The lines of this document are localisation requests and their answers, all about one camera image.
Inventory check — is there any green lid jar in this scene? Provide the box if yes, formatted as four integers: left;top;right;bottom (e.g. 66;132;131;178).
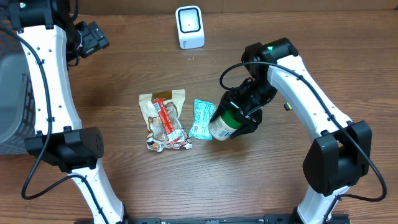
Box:
208;110;243;141

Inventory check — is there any white barcode scanner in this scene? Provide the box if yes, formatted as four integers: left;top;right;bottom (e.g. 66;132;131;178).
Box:
175;5;205;50

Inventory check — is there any mint green tissue packet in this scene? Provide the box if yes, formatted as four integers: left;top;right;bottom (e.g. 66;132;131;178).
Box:
188;99;216;140

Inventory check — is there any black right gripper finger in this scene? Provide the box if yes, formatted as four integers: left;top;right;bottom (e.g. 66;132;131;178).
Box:
230;110;262;139
210;99;231;123

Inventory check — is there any dark grey plastic basket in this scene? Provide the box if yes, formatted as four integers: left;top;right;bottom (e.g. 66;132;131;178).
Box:
1;32;35;155

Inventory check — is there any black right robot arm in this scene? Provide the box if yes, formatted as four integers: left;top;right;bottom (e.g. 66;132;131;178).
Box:
208;38;372;223

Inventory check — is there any yellow highlighter marker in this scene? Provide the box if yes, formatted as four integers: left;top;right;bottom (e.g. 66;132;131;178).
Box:
284;103;292;111

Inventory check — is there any beige dog treat bag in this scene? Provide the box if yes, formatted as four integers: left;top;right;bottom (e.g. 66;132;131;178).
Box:
139;89;192;152

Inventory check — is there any red snack stick packet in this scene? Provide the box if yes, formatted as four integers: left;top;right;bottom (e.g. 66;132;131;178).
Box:
152;98;185;145

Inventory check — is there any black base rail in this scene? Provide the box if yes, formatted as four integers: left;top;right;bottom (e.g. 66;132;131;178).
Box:
130;213;351;224

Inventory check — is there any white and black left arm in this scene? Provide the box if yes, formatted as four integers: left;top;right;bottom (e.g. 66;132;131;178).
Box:
2;0;129;223

